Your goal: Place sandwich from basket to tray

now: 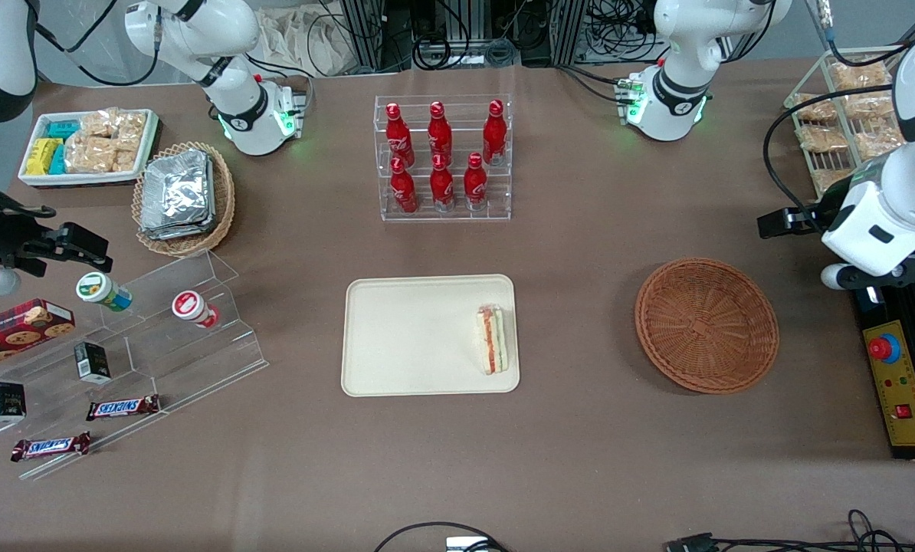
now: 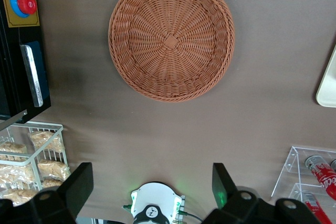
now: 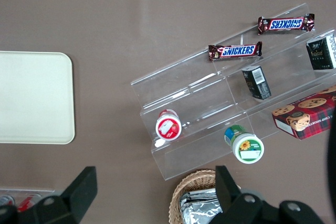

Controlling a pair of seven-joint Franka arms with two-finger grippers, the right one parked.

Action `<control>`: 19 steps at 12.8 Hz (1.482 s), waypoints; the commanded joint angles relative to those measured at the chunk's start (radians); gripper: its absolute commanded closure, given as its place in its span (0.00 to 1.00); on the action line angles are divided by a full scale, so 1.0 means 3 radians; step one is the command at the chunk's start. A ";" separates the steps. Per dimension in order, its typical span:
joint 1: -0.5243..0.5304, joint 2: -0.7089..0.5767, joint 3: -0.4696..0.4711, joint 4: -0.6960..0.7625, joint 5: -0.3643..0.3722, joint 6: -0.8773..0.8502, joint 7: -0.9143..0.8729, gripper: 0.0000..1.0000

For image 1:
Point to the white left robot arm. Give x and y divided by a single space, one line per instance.
687 38

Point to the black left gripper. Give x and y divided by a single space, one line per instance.
808 217

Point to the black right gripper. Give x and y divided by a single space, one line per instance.
5 234

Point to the white cloth bag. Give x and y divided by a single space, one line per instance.
304 38

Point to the green capped drink bottle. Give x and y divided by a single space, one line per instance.
101 291

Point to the clear acrylic stepped display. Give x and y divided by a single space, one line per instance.
197 360

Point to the bagged brown snack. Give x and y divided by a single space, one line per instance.
831 180
821 139
814 108
862 75
877 142
871 107

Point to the beige rectangular tray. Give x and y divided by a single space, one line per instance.
411 337

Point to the silver foil pack stack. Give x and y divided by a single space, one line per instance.
178 195

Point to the red cookie box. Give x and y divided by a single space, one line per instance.
13 333

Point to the black and yellow control box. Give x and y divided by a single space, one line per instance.
898 383

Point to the light tan wicker basket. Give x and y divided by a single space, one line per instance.
224 199

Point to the snickers chocolate bar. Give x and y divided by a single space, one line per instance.
51 446
122 407

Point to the white plug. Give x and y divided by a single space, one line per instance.
465 544

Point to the teal snack pack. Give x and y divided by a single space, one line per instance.
58 161
63 129

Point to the yellow snack pack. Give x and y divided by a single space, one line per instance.
42 157

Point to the black and white box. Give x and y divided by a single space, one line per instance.
5 402

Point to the brown round wicker basket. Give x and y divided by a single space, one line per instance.
706 326

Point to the clear bag of rice crackers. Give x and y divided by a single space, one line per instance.
126 156
90 156
99 123
131 126

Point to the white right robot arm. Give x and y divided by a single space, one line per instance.
197 31

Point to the white rectangular snack tray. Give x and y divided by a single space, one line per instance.
82 179

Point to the red cola bottle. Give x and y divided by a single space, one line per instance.
494 132
398 134
404 190
474 184
441 186
440 132

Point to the small black box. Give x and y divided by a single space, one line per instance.
92 363

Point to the clear acrylic bottle rack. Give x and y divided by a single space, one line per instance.
457 216

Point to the triangular sandwich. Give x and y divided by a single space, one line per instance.
492 341

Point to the red capped drink bottle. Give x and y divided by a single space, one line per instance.
191 307

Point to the red emergency stop button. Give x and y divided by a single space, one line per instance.
883 349

